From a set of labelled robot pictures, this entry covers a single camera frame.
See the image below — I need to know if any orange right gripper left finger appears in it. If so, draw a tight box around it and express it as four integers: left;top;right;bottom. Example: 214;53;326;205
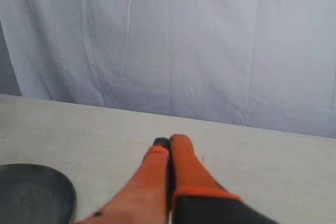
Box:
80;137;170;223

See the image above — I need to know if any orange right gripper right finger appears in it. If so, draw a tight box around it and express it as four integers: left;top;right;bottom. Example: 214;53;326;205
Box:
170;134;274;223

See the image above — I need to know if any round silver metal plate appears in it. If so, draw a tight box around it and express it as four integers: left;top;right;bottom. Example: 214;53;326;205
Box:
1;164;77;223

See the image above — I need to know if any white backdrop curtain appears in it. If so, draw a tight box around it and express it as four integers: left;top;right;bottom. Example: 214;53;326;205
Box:
1;0;335;137

